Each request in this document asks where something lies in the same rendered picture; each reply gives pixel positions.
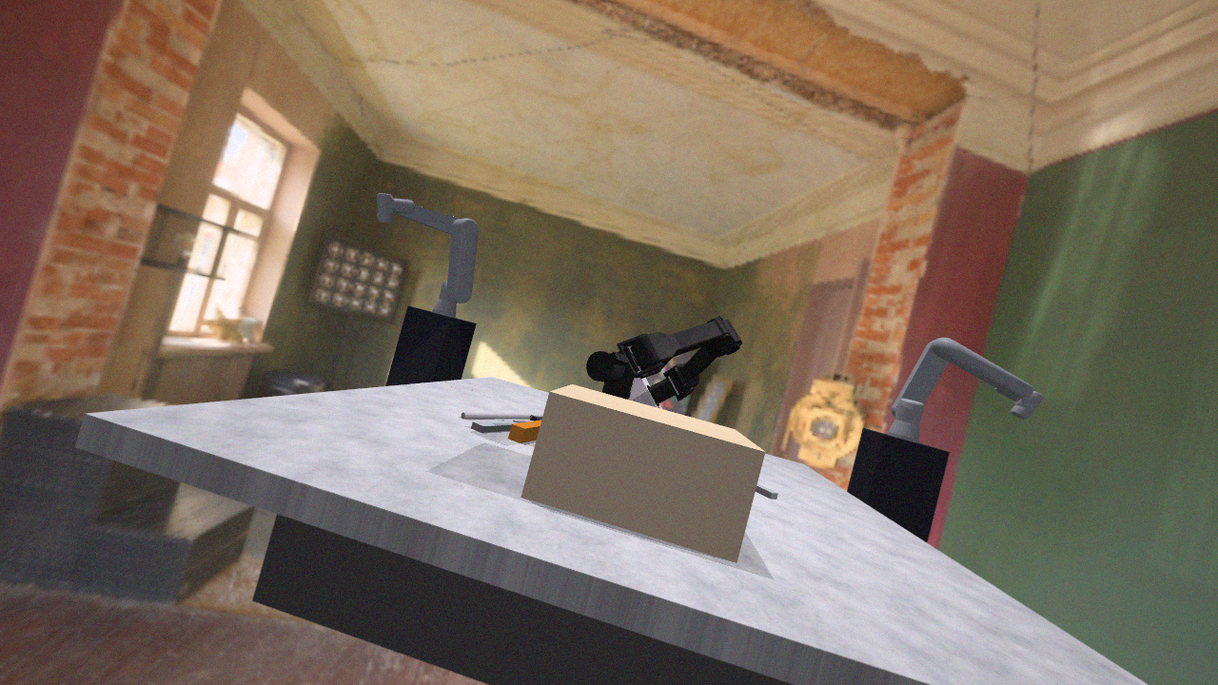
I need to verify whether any orange rectangular bar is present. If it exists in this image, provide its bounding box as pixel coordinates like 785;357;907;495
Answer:
508;421;541;442

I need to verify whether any tan rectangular box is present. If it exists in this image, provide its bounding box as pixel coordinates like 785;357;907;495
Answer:
521;384;765;563

